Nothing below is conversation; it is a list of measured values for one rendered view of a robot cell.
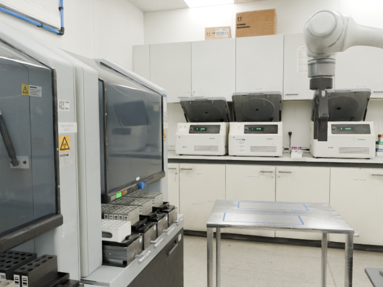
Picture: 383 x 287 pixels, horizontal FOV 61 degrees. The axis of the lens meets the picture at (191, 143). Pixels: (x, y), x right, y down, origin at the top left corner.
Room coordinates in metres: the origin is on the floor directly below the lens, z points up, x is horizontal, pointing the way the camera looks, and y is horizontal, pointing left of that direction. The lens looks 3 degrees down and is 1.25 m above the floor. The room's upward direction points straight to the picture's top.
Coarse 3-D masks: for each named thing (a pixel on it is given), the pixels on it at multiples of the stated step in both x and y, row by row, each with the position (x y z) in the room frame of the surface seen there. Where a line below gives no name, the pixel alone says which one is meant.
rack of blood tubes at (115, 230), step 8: (104, 224) 1.23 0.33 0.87; (112, 224) 1.25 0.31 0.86; (120, 224) 1.24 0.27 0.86; (128, 224) 1.25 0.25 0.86; (104, 232) 1.30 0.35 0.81; (112, 232) 1.18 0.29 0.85; (120, 232) 1.18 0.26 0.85; (128, 232) 1.25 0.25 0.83; (112, 240) 1.18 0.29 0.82; (120, 240) 1.18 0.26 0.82
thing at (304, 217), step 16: (224, 208) 1.63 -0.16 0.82; (240, 208) 1.63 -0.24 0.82; (256, 208) 1.63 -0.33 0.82; (272, 208) 1.62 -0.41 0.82; (288, 208) 1.62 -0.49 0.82; (304, 208) 1.62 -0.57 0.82; (320, 208) 1.62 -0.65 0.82; (208, 224) 1.39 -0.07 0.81; (224, 224) 1.38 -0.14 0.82; (240, 224) 1.37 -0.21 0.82; (256, 224) 1.37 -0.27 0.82; (272, 224) 1.36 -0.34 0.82; (288, 224) 1.36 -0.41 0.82; (304, 224) 1.36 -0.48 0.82; (320, 224) 1.36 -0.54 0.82; (336, 224) 1.36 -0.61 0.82; (208, 240) 1.39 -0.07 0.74; (352, 240) 1.29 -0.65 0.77; (208, 256) 1.39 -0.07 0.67; (352, 256) 1.29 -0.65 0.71; (208, 272) 1.39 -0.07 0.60; (352, 272) 1.29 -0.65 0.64
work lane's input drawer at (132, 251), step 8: (128, 240) 1.19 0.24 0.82; (136, 240) 1.23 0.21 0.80; (104, 248) 1.17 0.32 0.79; (112, 248) 1.17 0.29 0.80; (120, 248) 1.16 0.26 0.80; (128, 248) 1.16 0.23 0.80; (136, 248) 1.23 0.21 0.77; (104, 256) 1.17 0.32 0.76; (112, 256) 1.17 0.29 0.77; (120, 256) 1.16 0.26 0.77; (128, 256) 1.16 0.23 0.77; (136, 256) 1.21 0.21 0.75; (144, 256) 1.20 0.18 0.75; (128, 264) 1.16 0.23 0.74
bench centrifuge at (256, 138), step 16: (240, 96) 3.59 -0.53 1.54; (256, 96) 3.55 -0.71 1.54; (272, 96) 3.51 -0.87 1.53; (240, 112) 3.80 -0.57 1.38; (256, 112) 3.75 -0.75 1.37; (272, 112) 3.70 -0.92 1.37; (240, 128) 3.44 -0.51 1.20; (256, 128) 3.39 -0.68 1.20; (272, 128) 3.35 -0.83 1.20; (240, 144) 3.40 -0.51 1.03; (256, 144) 3.36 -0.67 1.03; (272, 144) 3.32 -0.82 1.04
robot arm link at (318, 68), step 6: (312, 60) 1.12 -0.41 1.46; (318, 60) 1.10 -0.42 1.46; (324, 60) 1.09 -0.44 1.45; (330, 60) 1.10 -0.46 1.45; (312, 66) 1.12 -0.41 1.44; (318, 66) 1.10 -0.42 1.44; (324, 66) 1.10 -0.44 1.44; (330, 66) 1.10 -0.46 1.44; (312, 72) 1.12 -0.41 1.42; (318, 72) 1.10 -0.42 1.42; (324, 72) 1.10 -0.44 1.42; (330, 72) 1.10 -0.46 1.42; (312, 78) 1.13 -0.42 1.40
